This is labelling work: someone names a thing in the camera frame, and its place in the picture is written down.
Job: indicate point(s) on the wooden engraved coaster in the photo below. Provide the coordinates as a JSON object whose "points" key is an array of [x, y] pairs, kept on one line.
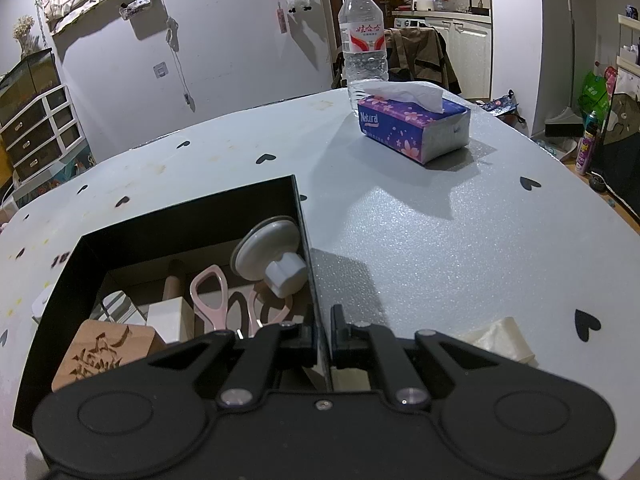
{"points": [[100, 346]]}

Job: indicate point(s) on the purple tissue pack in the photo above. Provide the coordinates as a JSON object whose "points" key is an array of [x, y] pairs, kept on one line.
{"points": [[413, 118]]}

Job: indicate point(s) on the crumpled white tissue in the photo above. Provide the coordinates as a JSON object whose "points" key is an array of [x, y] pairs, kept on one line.
{"points": [[502, 337]]}

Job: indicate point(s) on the wooden cylinder stick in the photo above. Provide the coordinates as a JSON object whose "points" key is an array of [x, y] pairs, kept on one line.
{"points": [[173, 286]]}

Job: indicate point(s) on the white drawer cabinet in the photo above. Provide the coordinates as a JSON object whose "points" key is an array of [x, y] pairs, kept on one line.
{"points": [[45, 131]]}

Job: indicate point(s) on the brown jacket on chair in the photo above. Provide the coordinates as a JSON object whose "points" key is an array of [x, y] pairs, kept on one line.
{"points": [[420, 54]]}

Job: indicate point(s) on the black cardboard box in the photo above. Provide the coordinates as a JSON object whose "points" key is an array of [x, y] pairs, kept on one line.
{"points": [[133, 256]]}

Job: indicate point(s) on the purple spray can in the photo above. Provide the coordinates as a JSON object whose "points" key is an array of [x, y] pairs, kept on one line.
{"points": [[587, 143]]}

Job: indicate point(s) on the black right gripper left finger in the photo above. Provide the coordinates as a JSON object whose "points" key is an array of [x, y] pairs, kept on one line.
{"points": [[276, 350]]}

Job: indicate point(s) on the white cube block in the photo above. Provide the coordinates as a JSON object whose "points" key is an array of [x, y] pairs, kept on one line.
{"points": [[172, 319]]}

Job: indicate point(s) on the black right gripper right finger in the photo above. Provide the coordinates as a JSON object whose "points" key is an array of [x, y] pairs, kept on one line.
{"points": [[375, 349]]}

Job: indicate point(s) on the white suction cup knob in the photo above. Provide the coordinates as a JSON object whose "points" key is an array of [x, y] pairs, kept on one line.
{"points": [[268, 253]]}

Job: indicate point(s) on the glass terrarium tank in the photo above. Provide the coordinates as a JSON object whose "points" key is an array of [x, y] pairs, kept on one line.
{"points": [[34, 75]]}

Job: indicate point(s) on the clear plastic water bottle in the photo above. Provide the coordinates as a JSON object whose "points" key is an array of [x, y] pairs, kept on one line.
{"points": [[364, 47]]}

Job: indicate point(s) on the green plastic bag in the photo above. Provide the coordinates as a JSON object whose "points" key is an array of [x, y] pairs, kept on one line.
{"points": [[594, 96]]}

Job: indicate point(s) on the white round hook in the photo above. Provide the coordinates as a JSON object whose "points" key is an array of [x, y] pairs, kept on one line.
{"points": [[40, 303]]}

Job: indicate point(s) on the white grey striped holder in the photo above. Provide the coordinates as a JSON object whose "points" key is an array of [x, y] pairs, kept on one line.
{"points": [[117, 307]]}

